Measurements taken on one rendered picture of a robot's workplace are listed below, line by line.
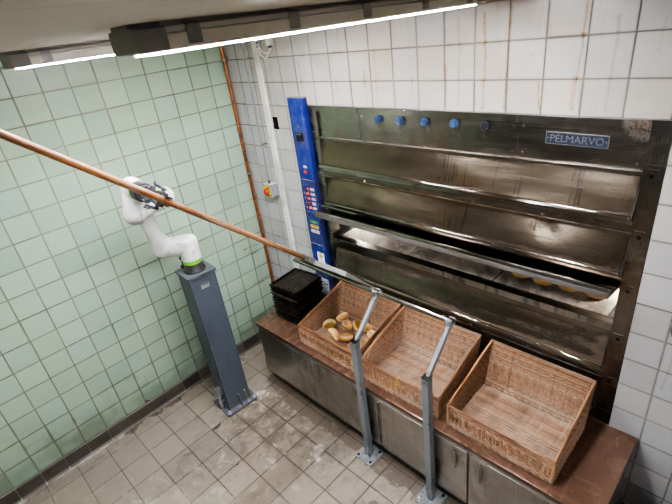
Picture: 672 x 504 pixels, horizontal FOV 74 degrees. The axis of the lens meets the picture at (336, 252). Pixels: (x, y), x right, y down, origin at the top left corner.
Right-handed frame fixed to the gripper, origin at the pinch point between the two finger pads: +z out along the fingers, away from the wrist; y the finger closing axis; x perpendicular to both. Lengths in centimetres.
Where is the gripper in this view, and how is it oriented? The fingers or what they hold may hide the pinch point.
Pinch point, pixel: (164, 200)
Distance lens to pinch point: 209.3
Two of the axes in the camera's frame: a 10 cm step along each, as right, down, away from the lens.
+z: 7.1, 2.5, -6.6
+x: -6.0, -2.7, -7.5
